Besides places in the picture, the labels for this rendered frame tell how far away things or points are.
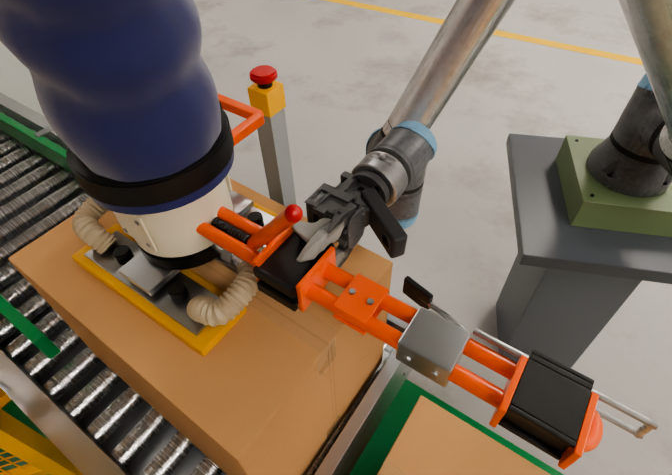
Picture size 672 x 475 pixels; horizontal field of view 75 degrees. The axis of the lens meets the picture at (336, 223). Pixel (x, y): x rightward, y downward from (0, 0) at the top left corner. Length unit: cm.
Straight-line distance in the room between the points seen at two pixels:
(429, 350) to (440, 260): 152
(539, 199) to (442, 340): 80
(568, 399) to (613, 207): 74
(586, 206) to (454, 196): 122
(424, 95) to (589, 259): 58
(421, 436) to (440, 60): 78
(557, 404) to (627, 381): 144
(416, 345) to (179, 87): 42
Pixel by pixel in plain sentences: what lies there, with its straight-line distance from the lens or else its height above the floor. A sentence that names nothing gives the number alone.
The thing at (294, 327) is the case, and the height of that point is 95.
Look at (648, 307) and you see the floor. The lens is 223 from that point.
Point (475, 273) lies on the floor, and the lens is 204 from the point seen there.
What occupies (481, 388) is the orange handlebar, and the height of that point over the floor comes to 109.
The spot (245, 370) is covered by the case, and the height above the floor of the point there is 95.
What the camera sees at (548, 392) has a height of 110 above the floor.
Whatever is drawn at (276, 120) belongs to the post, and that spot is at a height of 91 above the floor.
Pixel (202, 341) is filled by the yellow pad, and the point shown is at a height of 97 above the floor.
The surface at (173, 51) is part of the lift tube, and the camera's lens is 55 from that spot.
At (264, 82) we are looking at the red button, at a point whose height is 103.
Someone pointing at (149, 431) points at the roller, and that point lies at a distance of 118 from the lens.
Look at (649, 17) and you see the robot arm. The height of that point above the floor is 132.
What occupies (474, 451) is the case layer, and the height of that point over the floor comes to 54.
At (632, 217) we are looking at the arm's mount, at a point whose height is 80.
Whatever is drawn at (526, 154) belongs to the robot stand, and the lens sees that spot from 144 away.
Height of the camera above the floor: 158
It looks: 47 degrees down
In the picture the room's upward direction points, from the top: 2 degrees counter-clockwise
